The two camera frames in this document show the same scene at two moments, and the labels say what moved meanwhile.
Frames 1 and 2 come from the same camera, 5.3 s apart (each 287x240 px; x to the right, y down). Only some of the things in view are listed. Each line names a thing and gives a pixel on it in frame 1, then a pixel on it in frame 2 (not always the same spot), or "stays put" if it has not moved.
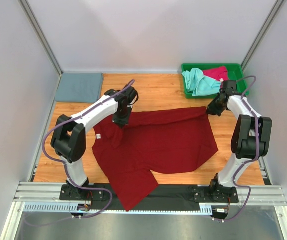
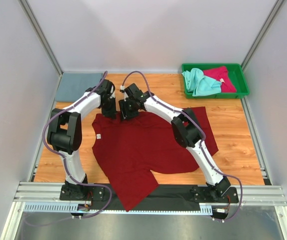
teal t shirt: [195, 81] stays put
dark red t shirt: [174, 141] stays put
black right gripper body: [215, 108] -> [128, 108]
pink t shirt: [217, 73] stays put
